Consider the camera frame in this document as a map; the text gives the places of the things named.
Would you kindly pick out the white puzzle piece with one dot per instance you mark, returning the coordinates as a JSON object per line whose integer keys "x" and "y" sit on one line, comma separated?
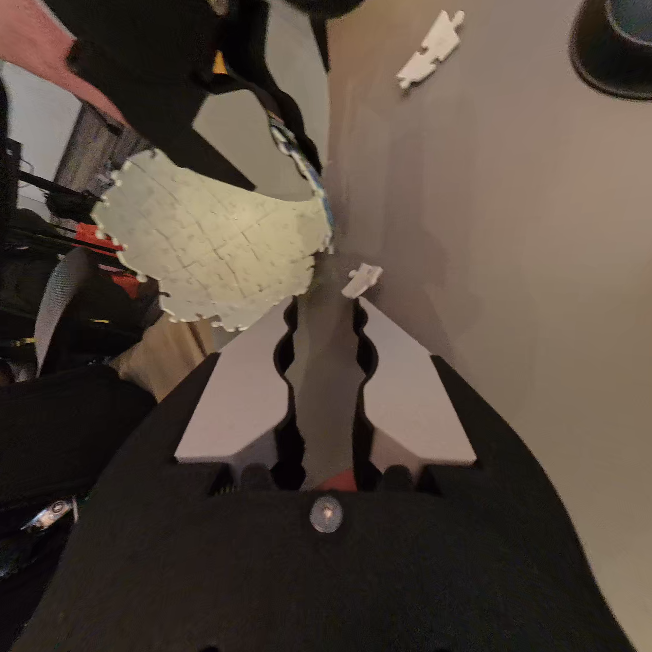
{"x": 433, "y": 48}
{"x": 361, "y": 280}

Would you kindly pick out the black round ball stand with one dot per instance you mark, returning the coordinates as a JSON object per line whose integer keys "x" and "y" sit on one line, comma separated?
{"x": 596, "y": 51}

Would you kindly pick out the person's left hand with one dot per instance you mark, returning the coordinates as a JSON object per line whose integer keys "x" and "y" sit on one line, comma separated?
{"x": 30, "y": 35}

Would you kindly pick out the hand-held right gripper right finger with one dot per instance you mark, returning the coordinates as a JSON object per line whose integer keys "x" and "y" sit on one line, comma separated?
{"x": 412, "y": 412}

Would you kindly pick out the partly built puzzle ball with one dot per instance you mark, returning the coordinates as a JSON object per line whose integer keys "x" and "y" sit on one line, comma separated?
{"x": 203, "y": 244}

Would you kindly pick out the orange padded panel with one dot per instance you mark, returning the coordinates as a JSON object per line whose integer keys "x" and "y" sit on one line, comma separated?
{"x": 109, "y": 239}

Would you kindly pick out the person's beige trousers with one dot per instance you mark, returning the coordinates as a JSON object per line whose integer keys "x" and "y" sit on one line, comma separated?
{"x": 163, "y": 356}

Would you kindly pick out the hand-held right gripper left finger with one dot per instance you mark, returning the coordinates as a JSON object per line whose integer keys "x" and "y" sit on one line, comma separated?
{"x": 239, "y": 407}

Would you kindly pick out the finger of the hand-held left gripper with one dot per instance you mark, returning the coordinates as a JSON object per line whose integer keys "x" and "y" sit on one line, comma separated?
{"x": 239, "y": 137}
{"x": 305, "y": 76}

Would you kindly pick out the black metal bar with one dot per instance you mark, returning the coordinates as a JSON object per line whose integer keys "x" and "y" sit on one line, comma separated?
{"x": 46, "y": 184}

